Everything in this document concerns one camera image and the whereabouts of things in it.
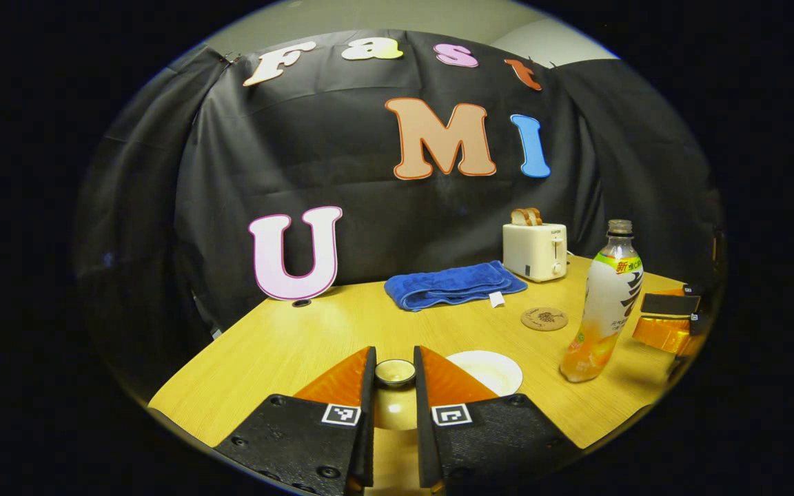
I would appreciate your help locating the water bottle with white label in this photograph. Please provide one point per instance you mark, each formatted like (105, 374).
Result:
(607, 296)

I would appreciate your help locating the bread slice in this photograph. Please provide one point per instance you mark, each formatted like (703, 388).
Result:
(519, 217)
(535, 215)

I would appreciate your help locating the round brown coaster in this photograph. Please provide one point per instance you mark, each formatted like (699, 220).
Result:
(544, 319)

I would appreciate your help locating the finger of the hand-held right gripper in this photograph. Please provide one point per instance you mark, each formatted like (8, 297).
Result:
(669, 303)
(659, 334)

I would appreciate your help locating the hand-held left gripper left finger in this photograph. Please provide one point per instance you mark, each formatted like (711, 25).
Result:
(368, 413)

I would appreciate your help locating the golden teacup with white inside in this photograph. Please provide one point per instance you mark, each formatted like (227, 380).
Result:
(486, 372)

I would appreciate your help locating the golden teacup lid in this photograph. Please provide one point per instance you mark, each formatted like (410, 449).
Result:
(395, 406)

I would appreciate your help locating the black backdrop clip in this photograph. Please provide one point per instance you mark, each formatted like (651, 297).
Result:
(230, 58)

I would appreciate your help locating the white toaster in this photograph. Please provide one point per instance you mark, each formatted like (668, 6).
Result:
(531, 251)

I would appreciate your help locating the black backdrop cloth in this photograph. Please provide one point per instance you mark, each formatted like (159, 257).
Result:
(342, 158)

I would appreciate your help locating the black table grommet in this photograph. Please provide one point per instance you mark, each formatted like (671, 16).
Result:
(301, 302)

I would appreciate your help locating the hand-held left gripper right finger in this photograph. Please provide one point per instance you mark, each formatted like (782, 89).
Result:
(424, 427)

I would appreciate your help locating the blue towel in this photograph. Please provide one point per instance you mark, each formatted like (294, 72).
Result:
(452, 284)

